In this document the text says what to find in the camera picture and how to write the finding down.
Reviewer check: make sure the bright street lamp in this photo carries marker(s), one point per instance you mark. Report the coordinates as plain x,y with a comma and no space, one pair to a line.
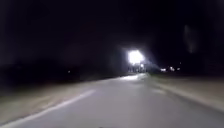
135,57

